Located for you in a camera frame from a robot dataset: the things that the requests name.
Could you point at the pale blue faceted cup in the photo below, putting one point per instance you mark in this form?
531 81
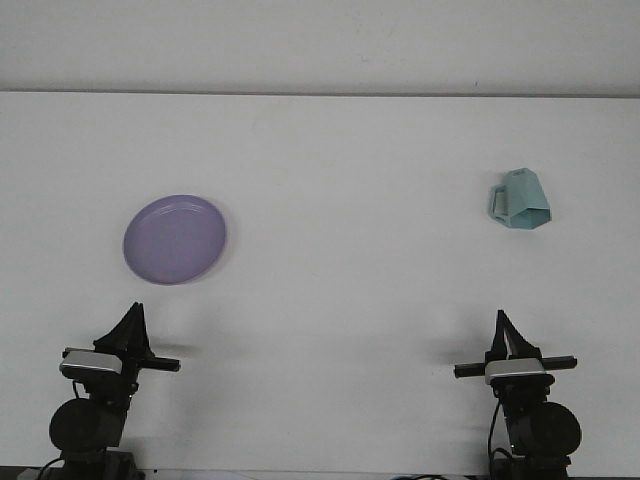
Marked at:
525 195

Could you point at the pale purple round plate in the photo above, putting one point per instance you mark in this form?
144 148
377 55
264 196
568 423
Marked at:
175 240

